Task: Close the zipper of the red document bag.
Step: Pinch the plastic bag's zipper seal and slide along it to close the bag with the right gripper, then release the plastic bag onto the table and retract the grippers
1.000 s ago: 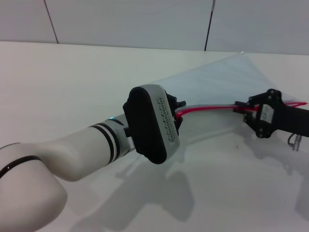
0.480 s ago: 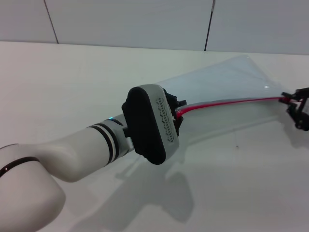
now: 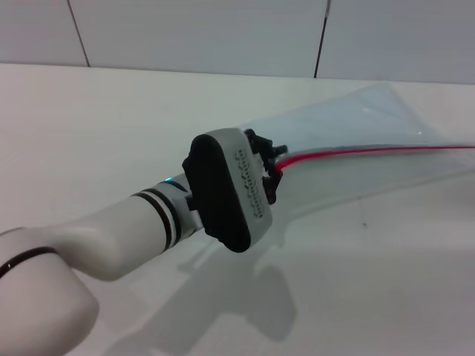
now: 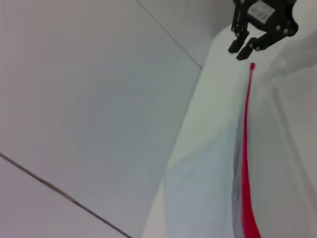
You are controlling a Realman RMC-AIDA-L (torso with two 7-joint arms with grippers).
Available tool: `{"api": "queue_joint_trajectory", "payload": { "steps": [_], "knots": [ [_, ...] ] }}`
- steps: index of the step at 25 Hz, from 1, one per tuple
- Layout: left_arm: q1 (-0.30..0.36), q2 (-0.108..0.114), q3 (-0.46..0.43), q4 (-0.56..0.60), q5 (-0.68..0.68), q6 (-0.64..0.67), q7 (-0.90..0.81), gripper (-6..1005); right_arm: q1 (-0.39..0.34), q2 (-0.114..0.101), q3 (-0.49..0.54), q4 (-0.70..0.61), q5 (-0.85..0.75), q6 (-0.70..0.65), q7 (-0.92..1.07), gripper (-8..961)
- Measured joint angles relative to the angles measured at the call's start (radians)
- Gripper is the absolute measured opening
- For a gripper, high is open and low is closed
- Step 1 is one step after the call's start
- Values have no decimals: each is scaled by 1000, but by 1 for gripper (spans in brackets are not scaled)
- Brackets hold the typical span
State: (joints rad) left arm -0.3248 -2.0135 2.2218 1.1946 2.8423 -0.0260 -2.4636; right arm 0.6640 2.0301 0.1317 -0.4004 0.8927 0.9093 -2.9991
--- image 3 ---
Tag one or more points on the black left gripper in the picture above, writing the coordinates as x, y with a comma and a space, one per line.
259, 144

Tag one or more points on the clear document bag red zip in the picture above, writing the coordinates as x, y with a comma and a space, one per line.
334, 130

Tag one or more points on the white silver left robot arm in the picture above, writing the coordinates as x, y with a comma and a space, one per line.
111, 237

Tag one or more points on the grey black wrist camera housing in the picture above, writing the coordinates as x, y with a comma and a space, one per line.
219, 189

